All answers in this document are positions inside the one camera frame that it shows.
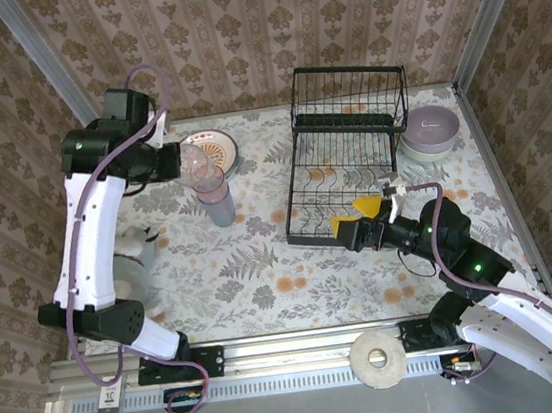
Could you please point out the aluminium table side rail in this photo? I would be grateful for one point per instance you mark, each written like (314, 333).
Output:
(503, 188)

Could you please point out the pale green bowl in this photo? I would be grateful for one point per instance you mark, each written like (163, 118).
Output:
(426, 158)

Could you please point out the purple bowl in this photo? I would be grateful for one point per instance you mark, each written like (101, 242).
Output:
(432, 127)

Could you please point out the grey white plush toy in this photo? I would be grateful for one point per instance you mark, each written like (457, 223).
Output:
(147, 247)

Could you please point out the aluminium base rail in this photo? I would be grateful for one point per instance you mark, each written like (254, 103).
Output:
(298, 347)

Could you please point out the grey tape roll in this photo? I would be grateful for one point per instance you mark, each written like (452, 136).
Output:
(360, 362)

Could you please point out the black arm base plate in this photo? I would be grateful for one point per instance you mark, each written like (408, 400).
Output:
(415, 335)
(212, 360)

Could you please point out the white label card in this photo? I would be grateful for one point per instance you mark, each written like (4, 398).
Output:
(112, 400)

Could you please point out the small controller board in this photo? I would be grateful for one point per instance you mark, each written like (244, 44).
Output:
(462, 366)
(184, 398)

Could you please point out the white plate orange sunburst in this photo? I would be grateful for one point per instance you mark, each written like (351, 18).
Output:
(221, 148)

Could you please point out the pink transparent tumbler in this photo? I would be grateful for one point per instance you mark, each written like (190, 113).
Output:
(213, 189)

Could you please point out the aluminium frame post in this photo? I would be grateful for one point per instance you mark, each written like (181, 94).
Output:
(488, 14)
(51, 68)

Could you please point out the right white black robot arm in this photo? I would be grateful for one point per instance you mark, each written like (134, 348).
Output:
(522, 327)

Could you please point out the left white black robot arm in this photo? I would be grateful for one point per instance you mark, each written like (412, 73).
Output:
(88, 239)

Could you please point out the plate with dark green rim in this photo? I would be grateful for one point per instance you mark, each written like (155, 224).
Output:
(237, 166)

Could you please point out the floral tablecloth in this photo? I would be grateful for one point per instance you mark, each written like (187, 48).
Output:
(268, 308)

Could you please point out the clear transparent tumbler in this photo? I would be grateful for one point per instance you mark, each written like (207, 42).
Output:
(195, 162)

